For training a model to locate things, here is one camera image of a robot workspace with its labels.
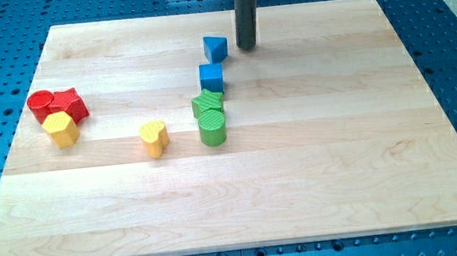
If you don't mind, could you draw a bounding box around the red star block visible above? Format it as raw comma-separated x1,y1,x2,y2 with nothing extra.
49,88,90,124

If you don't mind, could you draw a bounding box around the green cylinder block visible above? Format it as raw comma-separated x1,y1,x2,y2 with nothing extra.
198,110,227,146

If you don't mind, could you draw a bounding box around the blue triangle block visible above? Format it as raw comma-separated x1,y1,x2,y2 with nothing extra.
203,36,228,64

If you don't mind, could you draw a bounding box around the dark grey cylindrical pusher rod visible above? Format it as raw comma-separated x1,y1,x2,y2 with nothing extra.
234,0,257,51

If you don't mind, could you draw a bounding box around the green star block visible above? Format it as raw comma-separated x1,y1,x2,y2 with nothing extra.
192,89,223,119

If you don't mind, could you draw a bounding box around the yellow hexagon block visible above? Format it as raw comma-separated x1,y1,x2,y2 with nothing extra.
42,111,80,148

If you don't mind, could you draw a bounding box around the blue cube block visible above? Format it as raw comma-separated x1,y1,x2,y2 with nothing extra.
198,64,224,93

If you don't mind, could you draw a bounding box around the yellow heart block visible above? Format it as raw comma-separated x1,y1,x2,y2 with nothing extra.
140,120,170,159

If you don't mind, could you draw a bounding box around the red cylinder block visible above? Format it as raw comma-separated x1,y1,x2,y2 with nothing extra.
26,90,54,124

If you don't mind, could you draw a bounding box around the light wooden board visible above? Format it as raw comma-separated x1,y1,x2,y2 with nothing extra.
0,0,457,256

